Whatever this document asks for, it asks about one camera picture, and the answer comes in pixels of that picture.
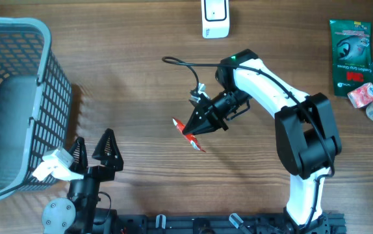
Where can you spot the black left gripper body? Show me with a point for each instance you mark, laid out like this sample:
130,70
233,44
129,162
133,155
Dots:
95,174

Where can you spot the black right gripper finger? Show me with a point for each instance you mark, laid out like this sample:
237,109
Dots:
212,126
197,121

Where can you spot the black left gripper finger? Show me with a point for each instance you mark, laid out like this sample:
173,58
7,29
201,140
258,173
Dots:
79,154
107,151

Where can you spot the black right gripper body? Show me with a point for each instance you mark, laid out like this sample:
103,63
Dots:
210,109

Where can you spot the red Nescafe stick sachet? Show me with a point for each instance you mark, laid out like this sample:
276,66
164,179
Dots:
190,137

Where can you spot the small red white carton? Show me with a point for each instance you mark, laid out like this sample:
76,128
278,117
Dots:
361,96

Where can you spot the green 3M gloves packet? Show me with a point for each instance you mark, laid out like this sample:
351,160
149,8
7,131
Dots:
352,64

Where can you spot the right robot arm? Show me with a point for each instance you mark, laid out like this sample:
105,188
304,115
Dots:
307,139

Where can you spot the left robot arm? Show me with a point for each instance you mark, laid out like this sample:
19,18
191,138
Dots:
78,211

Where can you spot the white barcode scanner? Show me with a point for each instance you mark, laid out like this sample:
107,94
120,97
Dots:
215,18

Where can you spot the grey plastic mesh basket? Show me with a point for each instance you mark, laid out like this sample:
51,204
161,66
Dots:
35,103

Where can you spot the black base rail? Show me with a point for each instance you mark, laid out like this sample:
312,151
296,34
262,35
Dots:
233,223

